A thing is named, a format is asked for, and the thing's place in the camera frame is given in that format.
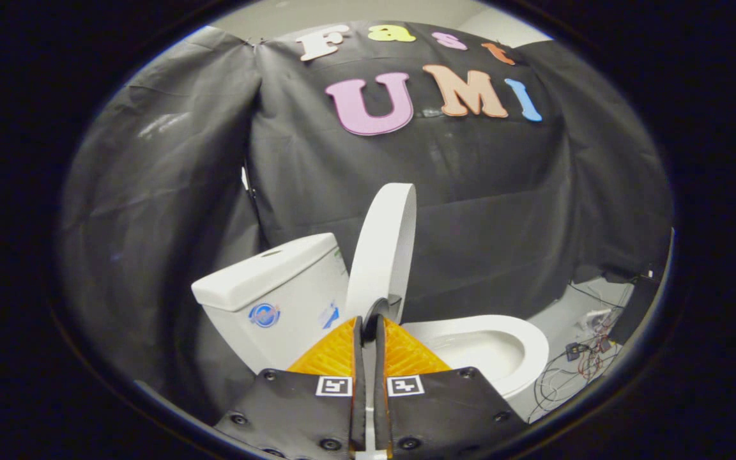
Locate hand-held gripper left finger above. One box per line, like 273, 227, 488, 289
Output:
213, 316, 367, 460

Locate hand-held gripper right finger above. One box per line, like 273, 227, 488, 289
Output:
374, 315, 529, 460

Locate white toilet lid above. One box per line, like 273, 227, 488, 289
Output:
344, 183, 418, 458

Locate white toilet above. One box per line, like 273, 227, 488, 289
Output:
190, 233, 550, 424

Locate black backdrop cloth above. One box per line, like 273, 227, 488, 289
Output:
58, 19, 674, 411

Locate black box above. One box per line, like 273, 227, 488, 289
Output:
608, 273, 664, 347

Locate tangled floor cables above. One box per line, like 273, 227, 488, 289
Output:
533, 281, 632, 421

